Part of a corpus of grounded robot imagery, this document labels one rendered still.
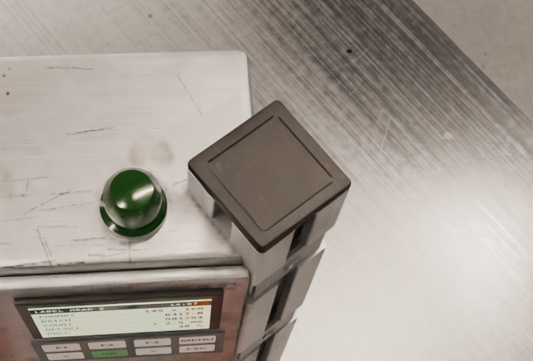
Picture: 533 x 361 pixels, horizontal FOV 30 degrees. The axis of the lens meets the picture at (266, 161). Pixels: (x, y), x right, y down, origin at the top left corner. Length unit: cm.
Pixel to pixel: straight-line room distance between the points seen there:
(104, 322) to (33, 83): 10
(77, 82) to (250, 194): 9
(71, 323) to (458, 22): 188
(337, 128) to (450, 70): 16
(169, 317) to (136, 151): 7
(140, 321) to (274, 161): 10
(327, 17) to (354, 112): 13
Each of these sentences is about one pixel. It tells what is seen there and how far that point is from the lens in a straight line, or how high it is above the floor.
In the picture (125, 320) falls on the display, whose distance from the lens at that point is 43.
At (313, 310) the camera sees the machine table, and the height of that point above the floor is 83.
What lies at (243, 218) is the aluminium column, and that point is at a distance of 36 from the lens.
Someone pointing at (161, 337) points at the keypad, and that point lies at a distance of 47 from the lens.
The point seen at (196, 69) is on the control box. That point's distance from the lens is 42.
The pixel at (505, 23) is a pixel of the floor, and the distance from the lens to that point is 227.
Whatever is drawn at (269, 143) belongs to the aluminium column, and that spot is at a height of 150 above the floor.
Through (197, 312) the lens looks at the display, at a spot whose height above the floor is 143.
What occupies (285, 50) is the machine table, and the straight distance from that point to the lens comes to 117.
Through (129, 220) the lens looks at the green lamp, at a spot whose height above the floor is 149.
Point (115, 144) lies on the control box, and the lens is 40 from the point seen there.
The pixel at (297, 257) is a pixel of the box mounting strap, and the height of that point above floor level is 144.
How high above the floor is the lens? 184
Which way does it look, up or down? 66 degrees down
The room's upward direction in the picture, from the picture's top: 11 degrees clockwise
